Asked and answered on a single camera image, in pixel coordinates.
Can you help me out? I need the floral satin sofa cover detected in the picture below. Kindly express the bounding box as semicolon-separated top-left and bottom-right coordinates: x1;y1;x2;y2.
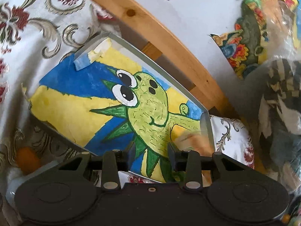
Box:
0;0;256;226

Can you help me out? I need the wooden sofa frame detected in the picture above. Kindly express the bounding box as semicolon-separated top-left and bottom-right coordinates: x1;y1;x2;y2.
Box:
92;0;239;118

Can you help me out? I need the torn flower poster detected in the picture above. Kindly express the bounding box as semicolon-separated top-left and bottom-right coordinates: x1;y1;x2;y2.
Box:
211;0;300;79

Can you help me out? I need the orange cake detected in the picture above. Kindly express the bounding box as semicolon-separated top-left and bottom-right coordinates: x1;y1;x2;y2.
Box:
174;131;215;157

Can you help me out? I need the plastic bag of clothes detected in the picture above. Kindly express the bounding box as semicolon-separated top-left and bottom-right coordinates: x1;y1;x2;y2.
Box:
246;1;300;192

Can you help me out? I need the orange mandarin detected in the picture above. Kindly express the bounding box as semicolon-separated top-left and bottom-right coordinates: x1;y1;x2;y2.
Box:
15;146;42;175

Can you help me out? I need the grey tray with cartoon drawing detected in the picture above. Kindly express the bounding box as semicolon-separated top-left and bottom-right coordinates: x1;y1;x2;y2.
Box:
28;32;214;182

